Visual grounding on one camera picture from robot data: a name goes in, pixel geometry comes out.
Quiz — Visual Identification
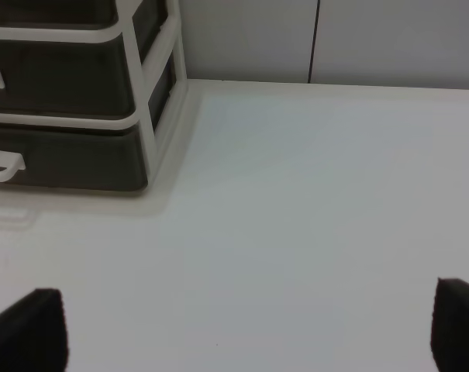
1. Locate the dark middle drawer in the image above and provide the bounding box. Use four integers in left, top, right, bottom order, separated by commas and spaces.
0, 36, 139, 131

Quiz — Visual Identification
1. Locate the dark drawer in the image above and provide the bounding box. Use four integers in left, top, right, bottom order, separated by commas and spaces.
0, 0, 170, 63
0, 36, 139, 131
0, 124, 148, 191

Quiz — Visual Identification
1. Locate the dark top drawer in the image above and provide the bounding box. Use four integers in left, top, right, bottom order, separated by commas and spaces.
0, 0, 170, 63

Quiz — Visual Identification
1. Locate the dark bottom drawer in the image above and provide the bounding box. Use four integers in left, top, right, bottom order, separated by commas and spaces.
0, 124, 148, 191

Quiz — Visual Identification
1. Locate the white drawer cabinet frame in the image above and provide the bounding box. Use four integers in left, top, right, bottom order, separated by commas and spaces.
0, 1, 188, 187

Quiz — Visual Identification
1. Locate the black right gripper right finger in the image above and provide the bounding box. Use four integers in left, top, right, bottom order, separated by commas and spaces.
430, 278, 469, 372

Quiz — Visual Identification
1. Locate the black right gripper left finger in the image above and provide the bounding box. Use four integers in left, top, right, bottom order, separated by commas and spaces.
0, 288, 68, 371

